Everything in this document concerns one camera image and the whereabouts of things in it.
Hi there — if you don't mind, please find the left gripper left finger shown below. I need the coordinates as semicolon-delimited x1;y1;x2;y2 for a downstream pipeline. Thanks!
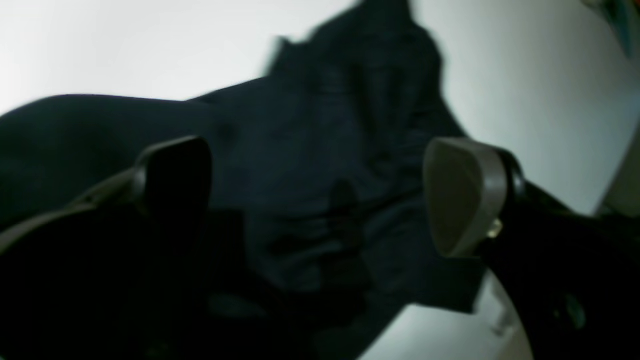
132;136;213;251

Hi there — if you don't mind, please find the black T-shirt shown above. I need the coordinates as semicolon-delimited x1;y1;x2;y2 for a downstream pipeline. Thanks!
1;0;486;360

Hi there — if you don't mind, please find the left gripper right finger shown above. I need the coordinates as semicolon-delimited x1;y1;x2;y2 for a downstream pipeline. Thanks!
422;137;526;258

